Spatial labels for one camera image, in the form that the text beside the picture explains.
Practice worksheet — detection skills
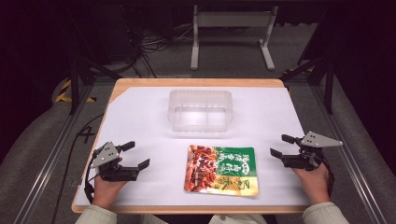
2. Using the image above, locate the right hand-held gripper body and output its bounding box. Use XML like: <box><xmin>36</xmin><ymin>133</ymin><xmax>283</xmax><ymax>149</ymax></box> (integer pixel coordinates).
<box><xmin>279</xmin><ymin>131</ymin><xmax>344</xmax><ymax>173</ymax></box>

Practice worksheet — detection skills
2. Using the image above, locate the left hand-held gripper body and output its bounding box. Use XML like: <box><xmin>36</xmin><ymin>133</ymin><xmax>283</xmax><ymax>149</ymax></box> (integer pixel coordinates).
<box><xmin>91</xmin><ymin>141</ymin><xmax>140</xmax><ymax>183</ymax></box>

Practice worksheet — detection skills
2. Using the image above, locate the green and red snack packet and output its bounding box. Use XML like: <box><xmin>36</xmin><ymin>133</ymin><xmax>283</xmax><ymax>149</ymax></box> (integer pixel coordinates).
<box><xmin>183</xmin><ymin>144</ymin><xmax>260</xmax><ymax>198</ymax></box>

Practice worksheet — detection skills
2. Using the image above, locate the clear plastic container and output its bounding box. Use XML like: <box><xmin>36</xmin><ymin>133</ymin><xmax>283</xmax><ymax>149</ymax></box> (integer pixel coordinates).
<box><xmin>166</xmin><ymin>89</ymin><xmax>233</xmax><ymax>133</ymax></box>

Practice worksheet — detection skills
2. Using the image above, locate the person's left hand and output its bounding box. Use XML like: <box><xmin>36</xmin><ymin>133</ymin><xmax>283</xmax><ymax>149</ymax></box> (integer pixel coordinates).
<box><xmin>92</xmin><ymin>157</ymin><xmax>129</xmax><ymax>210</ymax></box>

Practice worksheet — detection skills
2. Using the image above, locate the person's right hand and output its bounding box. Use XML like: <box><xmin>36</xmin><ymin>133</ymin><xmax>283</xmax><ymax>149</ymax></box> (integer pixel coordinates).
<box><xmin>291</xmin><ymin>161</ymin><xmax>332</xmax><ymax>206</ymax></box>

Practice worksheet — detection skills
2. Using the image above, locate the white paper sheet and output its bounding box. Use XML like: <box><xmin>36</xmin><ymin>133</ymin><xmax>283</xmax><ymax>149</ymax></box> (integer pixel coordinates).
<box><xmin>74</xmin><ymin>86</ymin><xmax>311</xmax><ymax>207</ymax></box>

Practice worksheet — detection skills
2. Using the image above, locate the black metal stand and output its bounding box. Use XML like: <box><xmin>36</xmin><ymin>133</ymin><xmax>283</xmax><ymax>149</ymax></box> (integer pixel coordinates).
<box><xmin>279</xmin><ymin>55</ymin><xmax>336</xmax><ymax>115</ymax></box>
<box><xmin>66</xmin><ymin>55</ymin><xmax>123</xmax><ymax>116</ymax></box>

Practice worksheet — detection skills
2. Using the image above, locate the yellow and black hazard tape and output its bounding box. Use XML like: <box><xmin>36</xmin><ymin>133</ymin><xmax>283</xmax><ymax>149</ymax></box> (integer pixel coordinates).
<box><xmin>54</xmin><ymin>78</ymin><xmax>97</xmax><ymax>104</ymax></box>

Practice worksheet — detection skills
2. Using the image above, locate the white metal stand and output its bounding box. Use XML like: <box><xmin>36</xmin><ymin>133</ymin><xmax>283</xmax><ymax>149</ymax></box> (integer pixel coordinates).
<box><xmin>190</xmin><ymin>5</ymin><xmax>279</xmax><ymax>72</ymax></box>

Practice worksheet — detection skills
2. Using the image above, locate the aluminium floor rail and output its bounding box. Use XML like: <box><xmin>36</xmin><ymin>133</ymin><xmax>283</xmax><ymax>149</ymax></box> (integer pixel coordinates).
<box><xmin>12</xmin><ymin>84</ymin><xmax>96</xmax><ymax>224</ymax></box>
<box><xmin>309</xmin><ymin>84</ymin><xmax>389</xmax><ymax>224</ymax></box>

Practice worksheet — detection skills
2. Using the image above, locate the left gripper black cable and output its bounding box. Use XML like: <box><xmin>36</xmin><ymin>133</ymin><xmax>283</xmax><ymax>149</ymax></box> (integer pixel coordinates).
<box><xmin>83</xmin><ymin>150</ymin><xmax>101</xmax><ymax>204</ymax></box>

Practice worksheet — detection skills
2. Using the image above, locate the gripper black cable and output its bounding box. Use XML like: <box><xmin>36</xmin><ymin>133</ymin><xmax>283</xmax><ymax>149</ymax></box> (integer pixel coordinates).
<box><xmin>320</xmin><ymin>155</ymin><xmax>336</xmax><ymax>198</ymax></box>
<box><xmin>83</xmin><ymin>150</ymin><xmax>101</xmax><ymax>204</ymax></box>

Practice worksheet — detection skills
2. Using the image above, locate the thin black floor cable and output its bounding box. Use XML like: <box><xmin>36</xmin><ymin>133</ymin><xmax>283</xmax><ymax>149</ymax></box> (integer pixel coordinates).
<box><xmin>50</xmin><ymin>113</ymin><xmax>106</xmax><ymax>224</ymax></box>

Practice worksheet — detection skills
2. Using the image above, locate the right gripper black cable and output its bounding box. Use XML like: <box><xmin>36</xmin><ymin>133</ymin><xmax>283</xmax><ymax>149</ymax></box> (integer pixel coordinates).
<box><xmin>320</xmin><ymin>155</ymin><xmax>336</xmax><ymax>198</ymax></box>

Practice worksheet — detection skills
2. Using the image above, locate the bundle of black cables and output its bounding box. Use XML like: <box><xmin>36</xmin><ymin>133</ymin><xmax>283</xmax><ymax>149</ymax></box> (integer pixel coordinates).
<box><xmin>120</xmin><ymin>4</ymin><xmax>194</xmax><ymax>79</ymax></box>

